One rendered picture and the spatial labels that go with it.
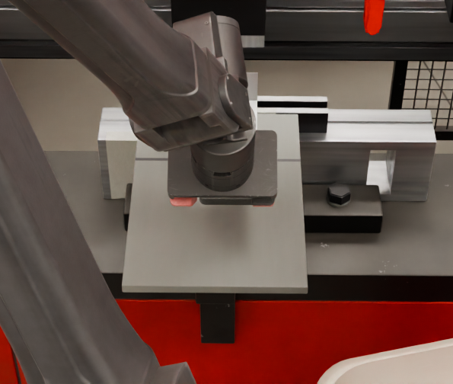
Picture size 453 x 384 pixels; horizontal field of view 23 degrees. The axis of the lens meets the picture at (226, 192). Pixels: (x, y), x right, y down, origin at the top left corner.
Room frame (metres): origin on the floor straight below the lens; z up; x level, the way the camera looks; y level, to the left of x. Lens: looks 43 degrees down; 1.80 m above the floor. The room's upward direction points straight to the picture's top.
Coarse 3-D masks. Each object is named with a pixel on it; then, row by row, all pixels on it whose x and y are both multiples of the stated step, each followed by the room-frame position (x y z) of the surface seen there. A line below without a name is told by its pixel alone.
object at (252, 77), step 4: (248, 72) 1.01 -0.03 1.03; (252, 72) 1.01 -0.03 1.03; (256, 72) 1.01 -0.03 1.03; (248, 76) 1.01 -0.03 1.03; (252, 76) 1.01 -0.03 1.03; (256, 76) 1.01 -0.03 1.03; (248, 80) 1.01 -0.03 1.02; (252, 80) 1.01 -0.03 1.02; (256, 80) 1.01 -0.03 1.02; (248, 84) 1.00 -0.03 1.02; (252, 84) 1.00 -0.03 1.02; (256, 84) 1.00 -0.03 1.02; (248, 88) 1.00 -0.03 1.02; (252, 88) 1.00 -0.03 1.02; (256, 88) 1.00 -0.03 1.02; (248, 92) 1.00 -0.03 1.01; (252, 92) 1.00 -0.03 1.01; (256, 92) 1.00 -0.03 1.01; (252, 96) 1.00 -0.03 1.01; (256, 96) 1.00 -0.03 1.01; (252, 100) 1.00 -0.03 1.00; (256, 100) 1.00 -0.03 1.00
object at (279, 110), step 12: (264, 96) 1.01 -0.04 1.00; (276, 96) 1.01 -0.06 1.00; (276, 108) 0.98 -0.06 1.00; (288, 108) 0.98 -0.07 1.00; (300, 108) 0.98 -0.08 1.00; (312, 108) 0.98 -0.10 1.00; (324, 108) 0.98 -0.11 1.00; (300, 120) 0.98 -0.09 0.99; (312, 120) 0.98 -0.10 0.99; (324, 120) 0.98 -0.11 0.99; (300, 132) 0.98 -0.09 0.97; (312, 132) 0.98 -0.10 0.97; (324, 132) 0.98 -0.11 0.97
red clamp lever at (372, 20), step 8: (368, 0) 0.91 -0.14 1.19; (376, 0) 0.91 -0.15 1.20; (368, 8) 0.91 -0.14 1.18; (376, 8) 0.91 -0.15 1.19; (368, 16) 0.91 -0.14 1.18; (376, 16) 0.91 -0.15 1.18; (368, 24) 0.91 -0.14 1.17; (376, 24) 0.91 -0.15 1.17; (368, 32) 0.91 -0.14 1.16; (376, 32) 0.91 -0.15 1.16
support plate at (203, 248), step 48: (144, 144) 0.92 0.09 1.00; (288, 144) 0.92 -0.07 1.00; (144, 192) 0.85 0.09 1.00; (288, 192) 0.85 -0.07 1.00; (144, 240) 0.78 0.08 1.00; (192, 240) 0.78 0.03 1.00; (240, 240) 0.78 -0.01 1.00; (288, 240) 0.78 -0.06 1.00; (144, 288) 0.71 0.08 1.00; (192, 288) 0.71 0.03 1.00; (240, 288) 0.71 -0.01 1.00; (288, 288) 0.71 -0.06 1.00
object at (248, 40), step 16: (176, 0) 0.98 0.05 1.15; (192, 0) 0.98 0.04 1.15; (208, 0) 0.98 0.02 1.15; (224, 0) 0.98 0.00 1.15; (240, 0) 0.98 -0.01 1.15; (256, 0) 0.98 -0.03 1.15; (176, 16) 0.98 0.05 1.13; (192, 16) 0.98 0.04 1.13; (240, 16) 0.98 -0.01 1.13; (256, 16) 0.98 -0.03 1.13; (240, 32) 0.98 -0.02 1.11; (256, 32) 0.98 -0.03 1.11
